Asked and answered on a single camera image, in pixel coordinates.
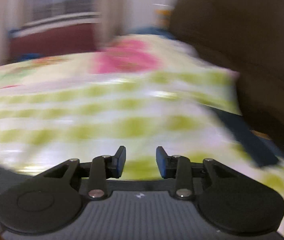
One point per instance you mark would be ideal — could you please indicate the blue folded cloth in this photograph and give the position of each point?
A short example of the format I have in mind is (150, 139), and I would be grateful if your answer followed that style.
(154, 33)

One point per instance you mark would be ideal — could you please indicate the small blue cloth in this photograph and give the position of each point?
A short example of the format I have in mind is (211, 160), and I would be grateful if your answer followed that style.
(30, 55)

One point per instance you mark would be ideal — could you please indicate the pink cartoon printed quilt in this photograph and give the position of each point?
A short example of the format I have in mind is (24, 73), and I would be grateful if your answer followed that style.
(127, 57)

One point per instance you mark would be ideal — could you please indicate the dark brown headboard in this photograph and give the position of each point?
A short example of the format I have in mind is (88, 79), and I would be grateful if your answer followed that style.
(244, 35)

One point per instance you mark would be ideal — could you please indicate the maroon sofa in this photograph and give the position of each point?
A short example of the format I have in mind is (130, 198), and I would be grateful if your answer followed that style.
(54, 40)

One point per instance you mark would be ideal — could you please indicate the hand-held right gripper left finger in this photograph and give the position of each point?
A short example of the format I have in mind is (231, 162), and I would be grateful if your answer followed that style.
(120, 160)

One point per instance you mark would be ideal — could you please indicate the green checked plastic sheet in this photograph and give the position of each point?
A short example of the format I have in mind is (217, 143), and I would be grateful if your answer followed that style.
(94, 120)

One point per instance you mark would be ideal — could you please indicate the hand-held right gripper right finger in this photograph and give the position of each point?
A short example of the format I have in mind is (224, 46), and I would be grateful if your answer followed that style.
(162, 161)

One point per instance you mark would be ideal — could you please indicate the dark blue cloth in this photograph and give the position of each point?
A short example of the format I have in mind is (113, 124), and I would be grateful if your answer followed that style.
(252, 140)

